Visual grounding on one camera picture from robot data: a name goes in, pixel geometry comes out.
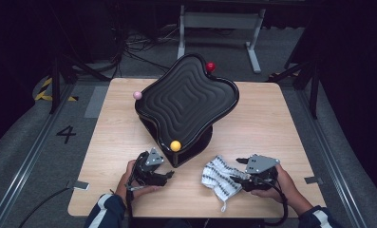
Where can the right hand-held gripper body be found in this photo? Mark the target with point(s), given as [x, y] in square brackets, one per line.
[260, 172]

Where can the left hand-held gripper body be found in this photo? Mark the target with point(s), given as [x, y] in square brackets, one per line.
[145, 171]

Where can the white patterned cloth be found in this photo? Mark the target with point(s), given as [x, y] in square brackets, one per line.
[217, 177]

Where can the black wavy tray stand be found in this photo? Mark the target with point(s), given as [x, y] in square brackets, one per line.
[186, 101]

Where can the person's left hand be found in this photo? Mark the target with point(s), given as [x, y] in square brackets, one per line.
[124, 188]

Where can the person's right hand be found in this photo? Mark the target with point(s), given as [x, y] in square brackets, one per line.
[289, 194]

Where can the grey tape piece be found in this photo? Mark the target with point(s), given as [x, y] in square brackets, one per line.
[313, 180]

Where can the silver tape piece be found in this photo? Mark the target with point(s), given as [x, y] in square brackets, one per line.
[81, 185]

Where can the black tripod stand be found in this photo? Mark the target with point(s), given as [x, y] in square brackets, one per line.
[55, 85]
[314, 95]

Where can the yellow black hazard tape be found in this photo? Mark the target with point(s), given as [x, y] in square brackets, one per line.
[43, 95]

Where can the metal floor rail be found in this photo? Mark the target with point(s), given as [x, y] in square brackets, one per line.
[31, 158]
[330, 158]

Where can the grey metal frame stand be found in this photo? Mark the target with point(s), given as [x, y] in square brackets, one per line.
[221, 20]

